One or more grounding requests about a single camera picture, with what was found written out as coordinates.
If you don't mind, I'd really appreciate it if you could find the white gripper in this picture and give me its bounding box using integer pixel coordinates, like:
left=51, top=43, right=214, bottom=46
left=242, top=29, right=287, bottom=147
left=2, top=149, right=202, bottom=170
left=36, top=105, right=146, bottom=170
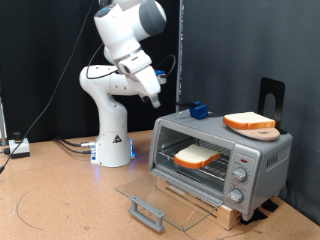
left=128, top=64, right=162, bottom=109

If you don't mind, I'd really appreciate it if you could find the white bread slice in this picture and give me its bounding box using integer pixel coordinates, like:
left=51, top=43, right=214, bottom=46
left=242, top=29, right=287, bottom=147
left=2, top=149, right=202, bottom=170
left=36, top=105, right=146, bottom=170
left=173, top=143, right=222, bottom=170
left=222, top=111, right=277, bottom=131

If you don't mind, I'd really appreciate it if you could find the silver oven knob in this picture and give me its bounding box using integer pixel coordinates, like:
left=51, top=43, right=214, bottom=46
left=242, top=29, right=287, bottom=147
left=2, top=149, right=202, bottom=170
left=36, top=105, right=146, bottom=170
left=232, top=166, right=249, bottom=183
left=227, top=188, right=244, bottom=204

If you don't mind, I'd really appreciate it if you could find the silver toaster oven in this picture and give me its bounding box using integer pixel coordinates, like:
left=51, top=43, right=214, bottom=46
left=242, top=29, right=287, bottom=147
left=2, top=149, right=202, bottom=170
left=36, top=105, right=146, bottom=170
left=148, top=107, right=294, bottom=222

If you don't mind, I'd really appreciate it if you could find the dark grey backdrop curtain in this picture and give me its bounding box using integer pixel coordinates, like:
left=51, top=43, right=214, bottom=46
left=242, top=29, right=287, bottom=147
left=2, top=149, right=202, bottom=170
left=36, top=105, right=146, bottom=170
left=181, top=0, right=320, bottom=228

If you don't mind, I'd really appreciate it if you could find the black metal bookend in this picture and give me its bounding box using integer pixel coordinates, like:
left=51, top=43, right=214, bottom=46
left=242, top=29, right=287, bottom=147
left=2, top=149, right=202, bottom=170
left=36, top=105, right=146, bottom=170
left=258, top=77, right=288, bottom=135

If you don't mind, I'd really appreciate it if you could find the round wooden board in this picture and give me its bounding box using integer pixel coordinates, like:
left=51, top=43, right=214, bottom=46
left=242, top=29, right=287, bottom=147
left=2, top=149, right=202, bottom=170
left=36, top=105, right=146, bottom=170
left=233, top=127, right=281, bottom=142

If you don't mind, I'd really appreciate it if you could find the black backdrop curtain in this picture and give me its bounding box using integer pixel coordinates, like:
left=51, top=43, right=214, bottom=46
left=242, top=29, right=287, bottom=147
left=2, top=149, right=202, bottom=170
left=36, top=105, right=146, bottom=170
left=0, top=0, right=183, bottom=144

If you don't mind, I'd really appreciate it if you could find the emergency stop button box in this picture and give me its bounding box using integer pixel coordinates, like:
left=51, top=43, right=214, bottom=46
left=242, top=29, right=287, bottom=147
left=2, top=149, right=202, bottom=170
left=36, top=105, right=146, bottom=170
left=8, top=131, right=31, bottom=159

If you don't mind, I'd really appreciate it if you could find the slotted wooden block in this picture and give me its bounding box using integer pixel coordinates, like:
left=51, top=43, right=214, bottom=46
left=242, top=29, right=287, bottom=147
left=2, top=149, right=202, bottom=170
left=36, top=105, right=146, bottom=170
left=155, top=176, right=243, bottom=231

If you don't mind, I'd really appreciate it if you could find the metal stand rod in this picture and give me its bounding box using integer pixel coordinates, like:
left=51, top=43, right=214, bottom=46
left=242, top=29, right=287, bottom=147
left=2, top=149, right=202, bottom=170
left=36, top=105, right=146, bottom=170
left=0, top=96, right=8, bottom=146

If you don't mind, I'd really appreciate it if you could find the black foam pad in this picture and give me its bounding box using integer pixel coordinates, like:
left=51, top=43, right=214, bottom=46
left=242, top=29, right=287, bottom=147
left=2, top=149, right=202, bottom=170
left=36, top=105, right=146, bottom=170
left=260, top=198, right=279, bottom=213
left=239, top=208, right=269, bottom=226

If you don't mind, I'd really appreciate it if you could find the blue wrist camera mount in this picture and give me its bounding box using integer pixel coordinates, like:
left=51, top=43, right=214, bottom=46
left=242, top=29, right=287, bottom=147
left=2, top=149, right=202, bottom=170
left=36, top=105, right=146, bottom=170
left=153, top=68, right=168, bottom=85

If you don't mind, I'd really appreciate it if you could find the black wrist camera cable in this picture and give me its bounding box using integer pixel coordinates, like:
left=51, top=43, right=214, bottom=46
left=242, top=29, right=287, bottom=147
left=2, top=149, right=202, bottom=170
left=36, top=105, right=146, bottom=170
left=85, top=43, right=177, bottom=81

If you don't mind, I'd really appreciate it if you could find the tall aluminium frame post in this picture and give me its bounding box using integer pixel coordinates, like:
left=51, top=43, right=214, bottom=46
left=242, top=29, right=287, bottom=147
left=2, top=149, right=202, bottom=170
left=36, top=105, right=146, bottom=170
left=175, top=0, right=185, bottom=113

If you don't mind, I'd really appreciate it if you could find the black base cable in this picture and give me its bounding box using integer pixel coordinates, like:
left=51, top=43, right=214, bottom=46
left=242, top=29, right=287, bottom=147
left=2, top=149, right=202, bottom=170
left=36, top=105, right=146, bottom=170
left=57, top=140, right=94, bottom=156
left=53, top=135, right=98, bottom=150

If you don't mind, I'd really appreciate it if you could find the wire oven rack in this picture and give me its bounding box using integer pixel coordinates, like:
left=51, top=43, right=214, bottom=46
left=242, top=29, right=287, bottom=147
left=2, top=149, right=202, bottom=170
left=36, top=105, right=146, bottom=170
left=156, top=138, right=233, bottom=181

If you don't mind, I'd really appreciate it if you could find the long black hanging cable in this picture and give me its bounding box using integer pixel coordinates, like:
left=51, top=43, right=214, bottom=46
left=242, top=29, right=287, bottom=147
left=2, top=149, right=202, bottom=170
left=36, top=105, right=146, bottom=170
left=0, top=0, right=98, bottom=174

